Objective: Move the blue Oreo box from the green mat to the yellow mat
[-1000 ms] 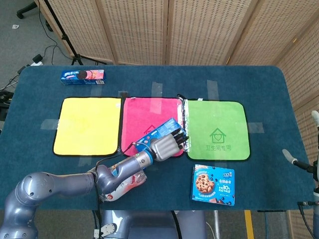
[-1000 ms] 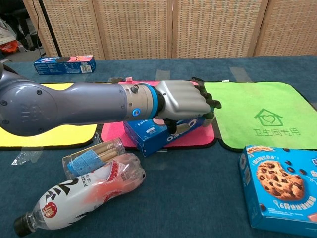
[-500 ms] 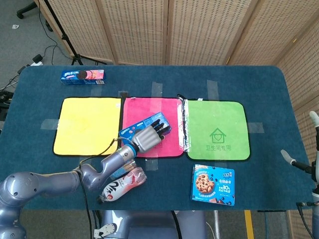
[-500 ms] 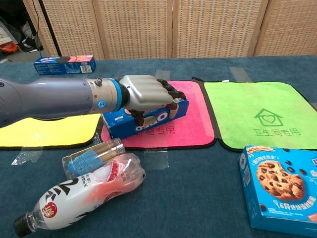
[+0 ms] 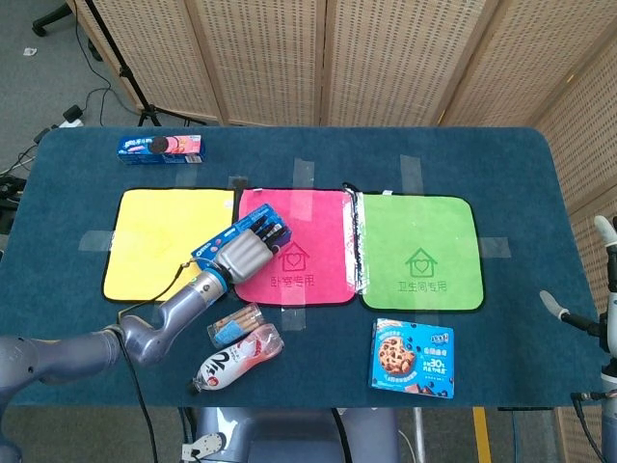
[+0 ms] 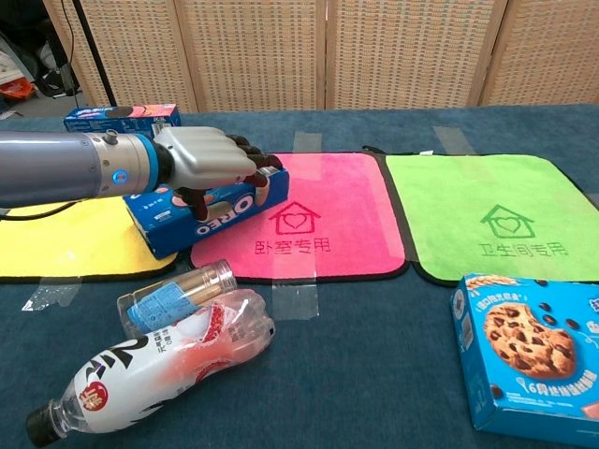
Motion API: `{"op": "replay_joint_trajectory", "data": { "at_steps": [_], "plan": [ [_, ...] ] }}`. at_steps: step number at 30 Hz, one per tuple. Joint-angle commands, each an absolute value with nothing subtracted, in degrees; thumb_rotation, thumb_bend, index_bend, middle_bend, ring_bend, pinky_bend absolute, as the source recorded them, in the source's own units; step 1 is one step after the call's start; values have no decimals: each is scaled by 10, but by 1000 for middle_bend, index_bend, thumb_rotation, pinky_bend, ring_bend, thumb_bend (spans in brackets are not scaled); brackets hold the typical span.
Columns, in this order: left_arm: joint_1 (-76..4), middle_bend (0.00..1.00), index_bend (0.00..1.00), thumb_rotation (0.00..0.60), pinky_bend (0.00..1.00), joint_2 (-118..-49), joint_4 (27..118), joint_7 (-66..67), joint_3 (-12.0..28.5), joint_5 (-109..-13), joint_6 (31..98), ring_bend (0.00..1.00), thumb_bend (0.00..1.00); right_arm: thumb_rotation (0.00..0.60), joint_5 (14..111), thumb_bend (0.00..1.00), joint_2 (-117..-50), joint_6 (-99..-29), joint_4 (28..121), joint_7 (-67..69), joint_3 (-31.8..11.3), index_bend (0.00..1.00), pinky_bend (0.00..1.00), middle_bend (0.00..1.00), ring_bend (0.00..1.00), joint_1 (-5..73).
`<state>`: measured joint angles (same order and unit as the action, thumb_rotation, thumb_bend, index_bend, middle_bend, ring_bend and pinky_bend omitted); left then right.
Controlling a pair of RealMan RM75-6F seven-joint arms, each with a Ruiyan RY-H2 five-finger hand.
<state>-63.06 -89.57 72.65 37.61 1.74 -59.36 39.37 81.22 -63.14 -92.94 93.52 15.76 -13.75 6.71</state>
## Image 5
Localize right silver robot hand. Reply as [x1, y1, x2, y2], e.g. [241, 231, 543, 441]
[539, 215, 617, 358]

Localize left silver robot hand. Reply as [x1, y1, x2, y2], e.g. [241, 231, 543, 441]
[211, 216, 295, 286]

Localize large blue Oreo box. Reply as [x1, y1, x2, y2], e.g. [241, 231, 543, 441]
[191, 203, 294, 261]

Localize blue pink Oreo pack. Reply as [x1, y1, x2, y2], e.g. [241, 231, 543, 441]
[117, 134, 207, 167]

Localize blue chocolate chip cookie box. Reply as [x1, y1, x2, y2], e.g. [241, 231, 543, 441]
[368, 317, 456, 400]

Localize clear jar biscuit sticks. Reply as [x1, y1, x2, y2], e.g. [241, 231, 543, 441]
[206, 302, 268, 349]

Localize pink cloth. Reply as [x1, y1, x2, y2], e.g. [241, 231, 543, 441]
[232, 187, 361, 306]

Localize yellow cloth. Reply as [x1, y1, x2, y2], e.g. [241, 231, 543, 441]
[101, 187, 236, 305]

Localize plastic bottle white label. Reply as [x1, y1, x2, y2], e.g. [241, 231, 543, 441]
[186, 322, 285, 395]

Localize crumpled shiny tape strip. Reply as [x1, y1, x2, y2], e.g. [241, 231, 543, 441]
[341, 181, 367, 293]

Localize green cloth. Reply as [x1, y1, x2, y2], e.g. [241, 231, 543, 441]
[360, 193, 485, 313]

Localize yellow floor tape strip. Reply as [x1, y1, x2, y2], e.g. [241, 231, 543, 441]
[473, 407, 493, 463]

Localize blue-grey robot torso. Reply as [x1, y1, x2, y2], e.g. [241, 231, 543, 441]
[180, 407, 401, 463]

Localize black tripod stand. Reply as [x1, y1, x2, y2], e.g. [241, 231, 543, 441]
[84, 0, 206, 127]

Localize white power strip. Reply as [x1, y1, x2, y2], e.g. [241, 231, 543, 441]
[58, 104, 84, 129]

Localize black office chair base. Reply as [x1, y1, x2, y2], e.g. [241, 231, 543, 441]
[32, 2, 73, 36]

